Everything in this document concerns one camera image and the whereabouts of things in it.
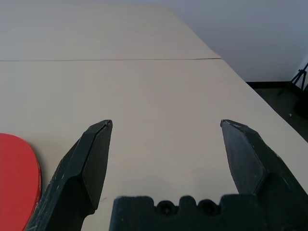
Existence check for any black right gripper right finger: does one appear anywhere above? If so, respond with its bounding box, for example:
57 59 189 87
220 119 308 231

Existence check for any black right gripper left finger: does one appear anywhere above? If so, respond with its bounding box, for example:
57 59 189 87
24 119 113 231

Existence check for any red ping-pong paddle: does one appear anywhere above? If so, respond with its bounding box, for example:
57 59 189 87
0 133 43 231

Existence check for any black camera tripod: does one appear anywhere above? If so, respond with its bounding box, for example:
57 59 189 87
277 62 308 97

